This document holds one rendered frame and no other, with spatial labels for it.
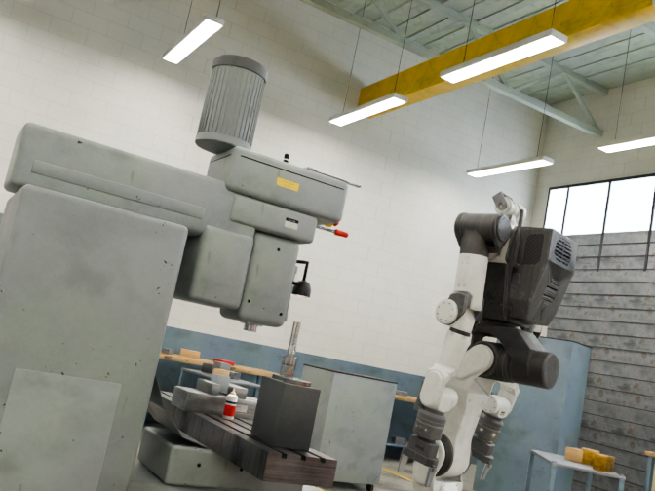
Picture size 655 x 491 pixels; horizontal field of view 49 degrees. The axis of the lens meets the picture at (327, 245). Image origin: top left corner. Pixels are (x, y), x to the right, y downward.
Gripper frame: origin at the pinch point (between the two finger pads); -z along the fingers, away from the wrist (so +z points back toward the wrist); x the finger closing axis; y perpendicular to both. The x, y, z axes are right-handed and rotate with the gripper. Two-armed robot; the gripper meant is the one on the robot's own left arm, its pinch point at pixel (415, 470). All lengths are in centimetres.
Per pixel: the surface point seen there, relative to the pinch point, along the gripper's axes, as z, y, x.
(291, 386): 13.8, 34.1, 27.6
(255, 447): -5, 43, 25
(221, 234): 51, 42, 73
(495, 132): 338, -790, 569
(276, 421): 2.8, 36.1, 27.5
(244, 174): 72, 39, 75
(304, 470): -6.2, 33.3, 13.6
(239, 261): 44, 34, 69
